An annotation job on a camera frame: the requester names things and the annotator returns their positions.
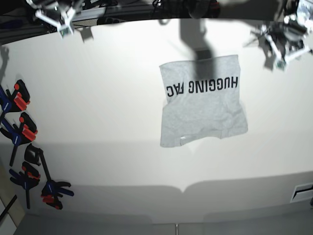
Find black strip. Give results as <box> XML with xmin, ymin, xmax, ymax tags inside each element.
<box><xmin>0</xmin><ymin>195</ymin><xmax>17</xmax><ymax>221</ymax></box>

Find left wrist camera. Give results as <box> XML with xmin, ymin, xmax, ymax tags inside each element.
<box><xmin>275</xmin><ymin>60</ymin><xmax>287</xmax><ymax>71</ymax></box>

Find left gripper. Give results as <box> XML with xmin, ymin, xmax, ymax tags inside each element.
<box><xmin>253</xmin><ymin>22</ymin><xmax>313</xmax><ymax>63</ymax></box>

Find blue red bar clamp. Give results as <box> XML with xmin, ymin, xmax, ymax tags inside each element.
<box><xmin>9</xmin><ymin>161</ymin><xmax>41</xmax><ymax>209</ymax></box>
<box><xmin>0</xmin><ymin>79</ymin><xmax>30</xmax><ymax>121</ymax></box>
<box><xmin>24</xmin><ymin>144</ymin><xmax>74</xmax><ymax>210</ymax></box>
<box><xmin>0</xmin><ymin>112</ymin><xmax>38</xmax><ymax>166</ymax></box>

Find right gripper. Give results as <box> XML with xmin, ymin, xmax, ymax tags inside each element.
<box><xmin>34</xmin><ymin>0</ymin><xmax>83</xmax><ymax>27</ymax></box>

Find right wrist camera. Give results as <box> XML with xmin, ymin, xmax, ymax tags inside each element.
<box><xmin>57</xmin><ymin>24</ymin><xmax>74</xmax><ymax>39</ymax></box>

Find grey T-shirt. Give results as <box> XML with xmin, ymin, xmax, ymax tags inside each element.
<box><xmin>159</xmin><ymin>55</ymin><xmax>248</xmax><ymax>147</ymax></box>

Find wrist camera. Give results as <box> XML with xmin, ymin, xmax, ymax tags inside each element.
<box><xmin>57</xmin><ymin>24</ymin><xmax>74</xmax><ymax>39</ymax></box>
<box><xmin>275</xmin><ymin>60</ymin><xmax>287</xmax><ymax>71</ymax></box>

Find aluminium frame rail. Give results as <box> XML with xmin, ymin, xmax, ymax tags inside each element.
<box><xmin>0</xmin><ymin>25</ymin><xmax>48</xmax><ymax>45</ymax></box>

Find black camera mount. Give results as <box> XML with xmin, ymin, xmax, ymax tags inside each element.
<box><xmin>187</xmin><ymin>0</ymin><xmax>209</xmax><ymax>19</ymax></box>

